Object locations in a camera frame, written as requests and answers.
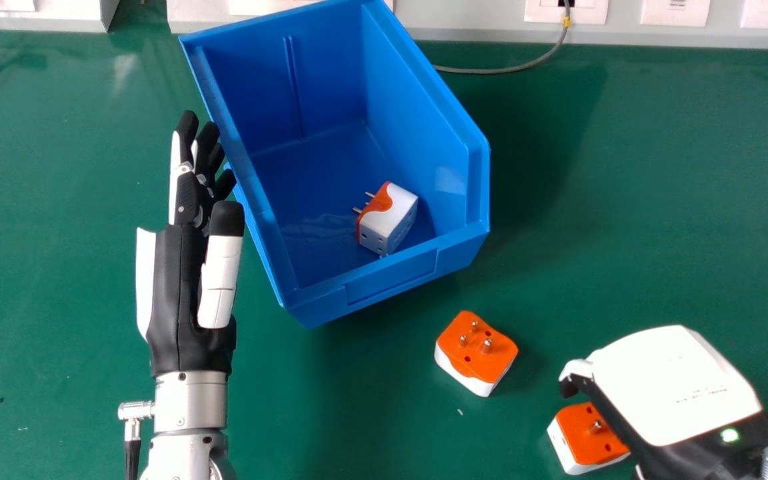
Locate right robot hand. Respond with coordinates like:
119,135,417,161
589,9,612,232
558,325,768,480

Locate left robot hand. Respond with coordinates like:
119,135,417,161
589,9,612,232
135,110,246,379

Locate white-and-orange plug adapter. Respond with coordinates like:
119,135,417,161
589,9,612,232
434,310,519,398
547,401,633,476
352,181,419,257

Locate blue plastic bin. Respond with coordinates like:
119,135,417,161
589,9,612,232
178,0,492,330

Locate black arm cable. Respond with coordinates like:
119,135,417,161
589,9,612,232
124,420,142,480

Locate grey cable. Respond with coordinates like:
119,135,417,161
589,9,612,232
432,16,571,75

